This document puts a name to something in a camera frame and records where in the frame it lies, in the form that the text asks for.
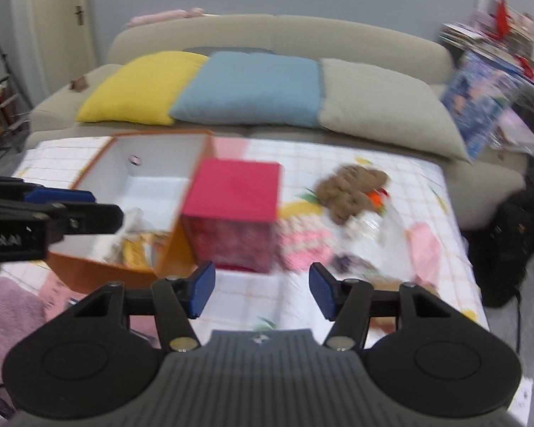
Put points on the pink plush toy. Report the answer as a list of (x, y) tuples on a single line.
[(164, 17)]

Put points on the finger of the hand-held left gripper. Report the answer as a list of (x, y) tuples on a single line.
[(58, 196), (91, 220)]

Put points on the lemon print checkered blanket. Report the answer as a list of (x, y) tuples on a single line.
[(258, 284)]

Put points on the white door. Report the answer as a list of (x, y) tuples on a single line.
[(49, 26)]

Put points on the beige sofa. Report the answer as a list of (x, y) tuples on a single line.
[(329, 40)]

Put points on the grey pillow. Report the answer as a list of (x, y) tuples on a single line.
[(382, 102)]

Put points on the pink white crochet toy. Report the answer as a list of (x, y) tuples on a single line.
[(302, 240)]

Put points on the blue pillow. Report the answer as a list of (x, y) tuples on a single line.
[(253, 86)]

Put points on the black backpack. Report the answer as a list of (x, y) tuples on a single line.
[(507, 240)]

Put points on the pink soft cloth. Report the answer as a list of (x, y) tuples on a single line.
[(423, 247)]

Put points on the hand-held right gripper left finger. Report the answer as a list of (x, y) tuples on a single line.
[(202, 288)]

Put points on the pink lidded plastic container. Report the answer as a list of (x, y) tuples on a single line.
[(236, 191)]

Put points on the black metal rack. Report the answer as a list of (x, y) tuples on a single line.
[(0, 111)]

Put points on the yellow pillow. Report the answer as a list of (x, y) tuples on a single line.
[(138, 89)]

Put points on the clear plastic doll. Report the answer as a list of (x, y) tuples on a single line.
[(376, 229)]

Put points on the red hanging ornament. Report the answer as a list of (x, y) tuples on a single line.
[(501, 15)]

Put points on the blue printed gift bag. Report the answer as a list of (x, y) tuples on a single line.
[(478, 102)]

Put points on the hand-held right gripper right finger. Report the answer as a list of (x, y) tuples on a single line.
[(321, 288)]

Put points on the pink fluffy rug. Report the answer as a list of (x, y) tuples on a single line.
[(9, 320)]

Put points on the small brown ornament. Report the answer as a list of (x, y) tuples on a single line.
[(78, 83)]

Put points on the brown plush toy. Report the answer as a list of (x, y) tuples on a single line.
[(349, 191)]

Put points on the orange cardboard box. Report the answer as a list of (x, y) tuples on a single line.
[(155, 164)]

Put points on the stack of books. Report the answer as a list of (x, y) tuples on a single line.
[(511, 44)]

